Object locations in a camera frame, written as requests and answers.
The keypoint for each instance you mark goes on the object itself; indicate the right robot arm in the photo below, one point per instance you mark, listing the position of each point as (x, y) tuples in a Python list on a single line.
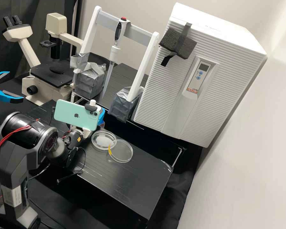
[(19, 152)]

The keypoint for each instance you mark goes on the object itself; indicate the right wrist camera phone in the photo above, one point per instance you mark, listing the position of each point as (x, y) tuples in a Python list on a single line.
[(71, 114)]

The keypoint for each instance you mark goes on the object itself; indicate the white pipette stand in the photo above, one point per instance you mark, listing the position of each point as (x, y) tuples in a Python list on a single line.
[(143, 71)]

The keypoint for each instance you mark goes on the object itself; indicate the white incubator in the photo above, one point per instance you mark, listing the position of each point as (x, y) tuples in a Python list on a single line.
[(205, 12)]

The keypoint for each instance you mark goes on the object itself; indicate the petri dish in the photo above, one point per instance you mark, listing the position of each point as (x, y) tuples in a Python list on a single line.
[(102, 140)]

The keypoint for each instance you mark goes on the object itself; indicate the cream microscope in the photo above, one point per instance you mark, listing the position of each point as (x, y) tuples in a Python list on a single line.
[(35, 78)]

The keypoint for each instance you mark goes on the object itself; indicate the pipette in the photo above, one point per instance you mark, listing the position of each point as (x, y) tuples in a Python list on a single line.
[(118, 31)]

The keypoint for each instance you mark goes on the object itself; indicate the petri dish lid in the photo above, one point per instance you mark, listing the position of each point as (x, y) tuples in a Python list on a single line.
[(124, 152)]

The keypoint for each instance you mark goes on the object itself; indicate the grey taped block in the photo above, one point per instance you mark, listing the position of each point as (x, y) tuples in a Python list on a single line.
[(121, 105), (88, 80)]

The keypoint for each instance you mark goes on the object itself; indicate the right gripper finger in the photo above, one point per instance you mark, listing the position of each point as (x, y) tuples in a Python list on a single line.
[(102, 118)]

